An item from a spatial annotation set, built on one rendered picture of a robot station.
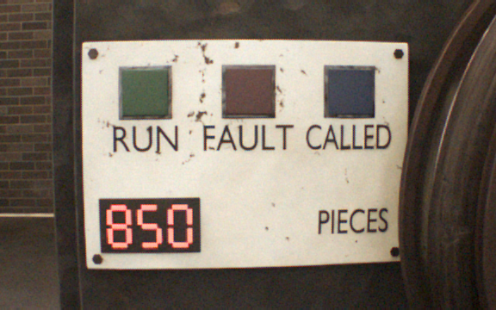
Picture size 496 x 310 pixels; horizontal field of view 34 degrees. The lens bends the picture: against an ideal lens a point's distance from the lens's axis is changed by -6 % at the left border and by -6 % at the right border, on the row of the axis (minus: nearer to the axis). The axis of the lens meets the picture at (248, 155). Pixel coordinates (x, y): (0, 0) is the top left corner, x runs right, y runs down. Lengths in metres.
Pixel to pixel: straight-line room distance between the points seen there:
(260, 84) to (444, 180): 0.18
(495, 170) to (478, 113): 0.04
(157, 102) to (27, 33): 6.07
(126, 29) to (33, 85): 6.03
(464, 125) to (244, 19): 0.21
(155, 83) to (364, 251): 0.22
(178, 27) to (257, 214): 0.16
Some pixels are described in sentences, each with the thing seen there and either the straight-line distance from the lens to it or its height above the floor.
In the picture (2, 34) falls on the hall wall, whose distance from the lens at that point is 6.74.
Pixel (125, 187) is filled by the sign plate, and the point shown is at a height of 1.13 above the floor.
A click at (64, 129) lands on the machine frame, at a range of 0.76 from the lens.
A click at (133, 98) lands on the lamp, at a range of 0.65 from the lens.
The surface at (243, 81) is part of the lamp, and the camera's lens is 0.65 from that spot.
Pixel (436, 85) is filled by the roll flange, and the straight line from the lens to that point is 0.62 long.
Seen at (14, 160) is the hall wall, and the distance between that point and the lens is 6.76.
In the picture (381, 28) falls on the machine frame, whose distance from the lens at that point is 0.70.
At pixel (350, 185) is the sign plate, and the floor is 1.13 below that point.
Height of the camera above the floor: 1.22
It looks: 6 degrees down
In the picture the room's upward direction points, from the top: straight up
